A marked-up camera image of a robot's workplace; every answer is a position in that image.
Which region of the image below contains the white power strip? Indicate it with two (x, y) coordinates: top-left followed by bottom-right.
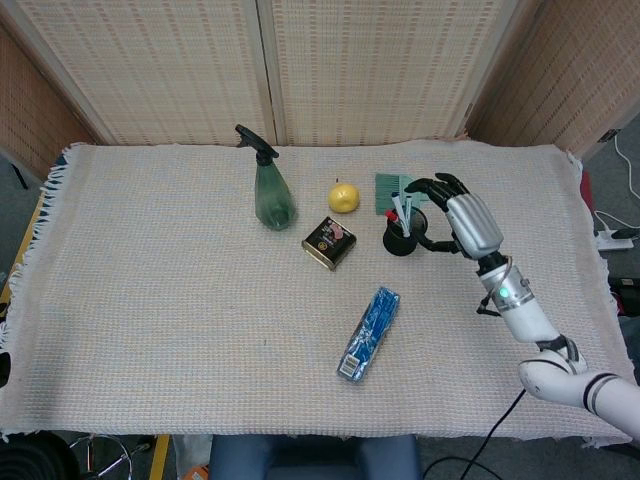
(597, 227), (634, 251)

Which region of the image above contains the blue padded chair seat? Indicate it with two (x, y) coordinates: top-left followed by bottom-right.
(207, 433), (422, 480)

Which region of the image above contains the yellow round fruit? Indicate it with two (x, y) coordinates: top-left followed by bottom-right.
(327, 178), (362, 215)

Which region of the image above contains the black pen cup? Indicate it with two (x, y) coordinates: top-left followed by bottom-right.
(382, 204), (429, 257)

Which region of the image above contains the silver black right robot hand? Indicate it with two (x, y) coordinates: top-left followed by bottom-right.
(403, 172), (504, 261)

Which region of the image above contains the white wall cable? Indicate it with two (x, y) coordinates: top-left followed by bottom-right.
(613, 134), (640, 201)

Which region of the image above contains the chrome stool base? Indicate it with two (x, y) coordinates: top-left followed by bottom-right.
(67, 433), (156, 479)

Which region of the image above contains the blue white marker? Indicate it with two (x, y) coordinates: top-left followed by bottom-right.
(391, 193), (409, 237)

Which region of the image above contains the green plastic spray bottle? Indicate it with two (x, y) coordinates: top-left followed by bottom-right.
(234, 124), (297, 232)

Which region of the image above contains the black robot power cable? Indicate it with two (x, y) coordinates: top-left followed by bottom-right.
(422, 388), (527, 480)

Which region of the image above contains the black luncheon meat tin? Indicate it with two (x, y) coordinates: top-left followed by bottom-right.
(300, 216), (358, 273)

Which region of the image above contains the teal small hand brush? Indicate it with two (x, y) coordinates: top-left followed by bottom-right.
(374, 172), (434, 216)

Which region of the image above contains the woven bamboo screen panel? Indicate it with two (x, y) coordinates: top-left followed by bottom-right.
(0, 0), (279, 147)
(0, 19), (101, 181)
(257, 0), (546, 146)
(467, 0), (640, 159)

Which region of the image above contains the black box on floor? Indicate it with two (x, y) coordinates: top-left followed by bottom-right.
(607, 249), (640, 317)

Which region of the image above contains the black round stool seat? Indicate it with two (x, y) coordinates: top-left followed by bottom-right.
(0, 432), (81, 480)

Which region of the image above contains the beige woven tablecloth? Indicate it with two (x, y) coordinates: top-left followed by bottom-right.
(0, 138), (640, 449)

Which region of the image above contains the blue rectangular carton box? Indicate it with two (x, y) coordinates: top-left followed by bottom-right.
(335, 286), (402, 385)

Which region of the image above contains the red object behind table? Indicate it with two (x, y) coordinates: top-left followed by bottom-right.
(579, 169), (594, 212)

